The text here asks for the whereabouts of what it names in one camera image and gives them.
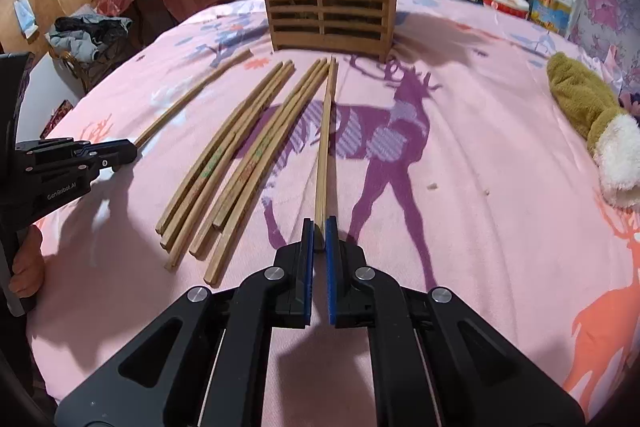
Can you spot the red carton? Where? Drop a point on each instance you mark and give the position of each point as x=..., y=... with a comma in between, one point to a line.
x=57, y=119

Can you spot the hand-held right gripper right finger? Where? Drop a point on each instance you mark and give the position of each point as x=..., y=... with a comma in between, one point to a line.
x=331, y=277

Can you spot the brown wooden chopstick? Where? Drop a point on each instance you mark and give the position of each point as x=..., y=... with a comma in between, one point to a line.
x=195, y=99

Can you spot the pale wooden chopstick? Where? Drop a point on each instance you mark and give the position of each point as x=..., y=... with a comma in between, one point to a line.
x=324, y=147
x=330, y=142

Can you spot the bunch of brown wooden chopsticks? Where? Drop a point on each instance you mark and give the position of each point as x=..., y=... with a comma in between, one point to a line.
x=235, y=167

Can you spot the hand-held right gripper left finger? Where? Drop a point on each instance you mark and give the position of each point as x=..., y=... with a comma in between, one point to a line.
x=308, y=277

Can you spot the olive and white plush toy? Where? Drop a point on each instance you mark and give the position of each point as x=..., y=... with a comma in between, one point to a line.
x=580, y=102

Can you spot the red and white bowl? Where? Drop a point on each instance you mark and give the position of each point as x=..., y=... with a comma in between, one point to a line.
x=505, y=4

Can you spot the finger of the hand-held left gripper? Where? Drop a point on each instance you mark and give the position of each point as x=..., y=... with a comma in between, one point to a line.
x=120, y=154

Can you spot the pile of grey clothes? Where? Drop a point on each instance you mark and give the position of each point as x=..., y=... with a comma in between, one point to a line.
x=87, y=34

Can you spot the person's left hand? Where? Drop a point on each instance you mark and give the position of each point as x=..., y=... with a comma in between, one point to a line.
x=29, y=264

